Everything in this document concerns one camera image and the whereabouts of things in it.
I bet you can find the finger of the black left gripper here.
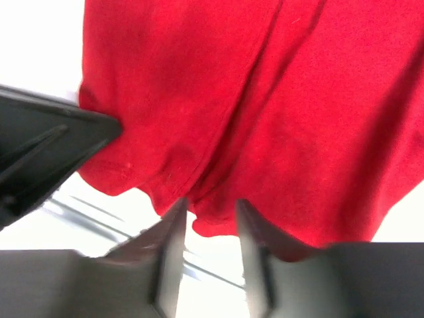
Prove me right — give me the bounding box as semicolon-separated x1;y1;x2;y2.
1;86;121;225

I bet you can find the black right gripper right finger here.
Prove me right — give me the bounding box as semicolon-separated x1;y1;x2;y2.
237;199;423;317

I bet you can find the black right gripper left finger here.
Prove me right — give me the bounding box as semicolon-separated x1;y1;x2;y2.
1;198;187;318

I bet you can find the red t shirt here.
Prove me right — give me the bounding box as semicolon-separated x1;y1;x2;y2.
79;1;423;247

